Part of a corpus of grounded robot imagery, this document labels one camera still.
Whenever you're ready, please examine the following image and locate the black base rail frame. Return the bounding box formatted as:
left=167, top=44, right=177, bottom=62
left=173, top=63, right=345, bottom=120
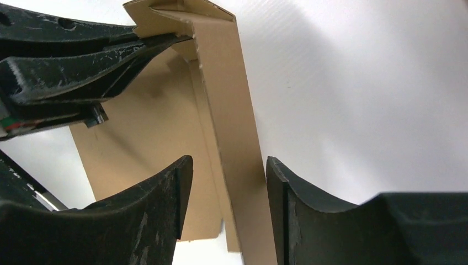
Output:
left=1, top=152, right=68, bottom=211

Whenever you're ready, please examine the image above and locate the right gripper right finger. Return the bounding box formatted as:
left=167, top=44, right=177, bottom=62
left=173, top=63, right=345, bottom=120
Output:
left=266, top=156, right=467, bottom=264

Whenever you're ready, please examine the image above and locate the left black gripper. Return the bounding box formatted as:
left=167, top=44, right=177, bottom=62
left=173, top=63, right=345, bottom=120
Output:
left=1, top=4, right=189, bottom=141

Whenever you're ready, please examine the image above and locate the brown cardboard box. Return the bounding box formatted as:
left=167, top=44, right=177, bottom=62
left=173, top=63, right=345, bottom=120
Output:
left=70, top=1, right=276, bottom=264

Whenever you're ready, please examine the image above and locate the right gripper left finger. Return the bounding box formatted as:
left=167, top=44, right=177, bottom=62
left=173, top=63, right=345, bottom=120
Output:
left=1, top=156, right=193, bottom=264

